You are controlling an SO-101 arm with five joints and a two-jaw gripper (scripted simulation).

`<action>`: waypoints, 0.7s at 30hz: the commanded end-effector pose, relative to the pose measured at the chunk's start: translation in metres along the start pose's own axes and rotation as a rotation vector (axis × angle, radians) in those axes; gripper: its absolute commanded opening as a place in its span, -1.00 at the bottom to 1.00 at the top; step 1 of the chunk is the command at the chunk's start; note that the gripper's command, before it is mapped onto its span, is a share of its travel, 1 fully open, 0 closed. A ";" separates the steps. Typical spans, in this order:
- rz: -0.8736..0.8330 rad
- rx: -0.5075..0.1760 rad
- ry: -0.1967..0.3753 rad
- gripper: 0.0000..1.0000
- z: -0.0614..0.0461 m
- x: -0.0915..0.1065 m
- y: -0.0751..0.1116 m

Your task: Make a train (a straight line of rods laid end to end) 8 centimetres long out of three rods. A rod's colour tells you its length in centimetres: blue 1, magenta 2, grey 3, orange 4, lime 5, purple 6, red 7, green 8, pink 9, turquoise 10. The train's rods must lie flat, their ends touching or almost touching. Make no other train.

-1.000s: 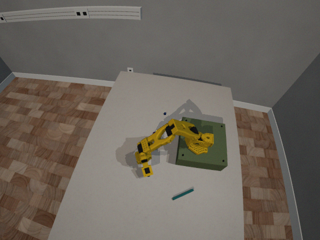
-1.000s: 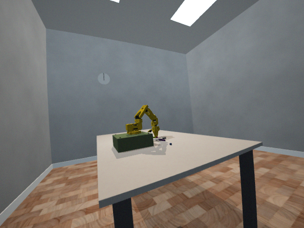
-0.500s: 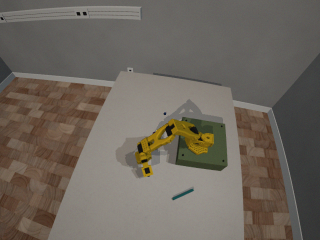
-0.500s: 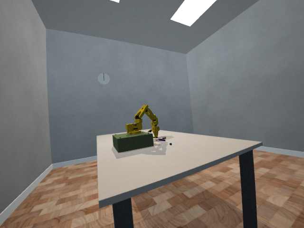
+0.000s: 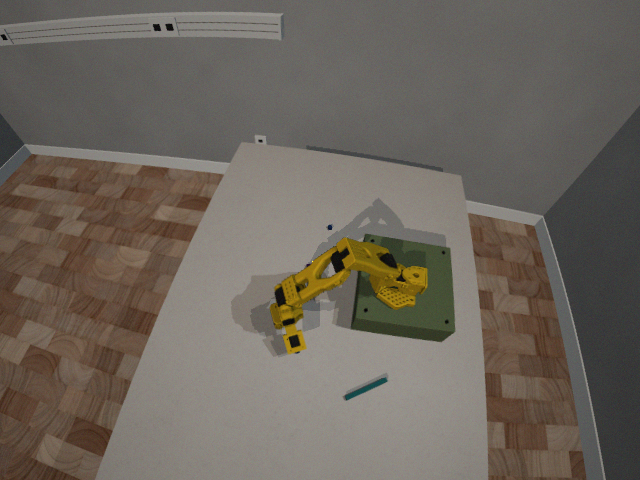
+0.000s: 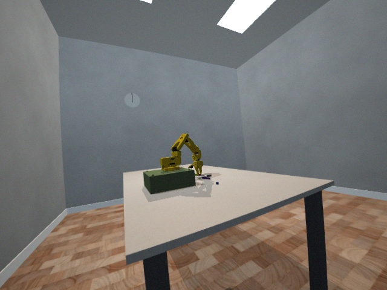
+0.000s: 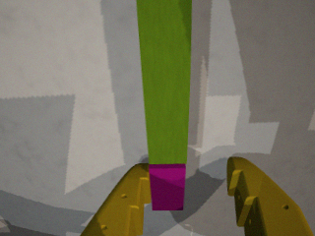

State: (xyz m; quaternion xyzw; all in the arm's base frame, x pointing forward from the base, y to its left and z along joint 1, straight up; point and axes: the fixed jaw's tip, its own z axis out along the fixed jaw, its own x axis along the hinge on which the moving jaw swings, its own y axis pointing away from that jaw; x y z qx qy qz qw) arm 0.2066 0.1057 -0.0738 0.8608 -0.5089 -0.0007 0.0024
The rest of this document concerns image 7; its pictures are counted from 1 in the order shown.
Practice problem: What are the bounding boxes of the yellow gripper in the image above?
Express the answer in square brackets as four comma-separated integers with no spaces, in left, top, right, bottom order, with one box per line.
[80,157,314,236]

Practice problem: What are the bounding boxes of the lime green rectangular block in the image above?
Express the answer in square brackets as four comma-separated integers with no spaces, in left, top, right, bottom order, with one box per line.
[136,0,192,164]

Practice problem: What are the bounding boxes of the magenta rectangular block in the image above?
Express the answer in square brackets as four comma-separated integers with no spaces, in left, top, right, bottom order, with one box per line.
[149,163,186,210]

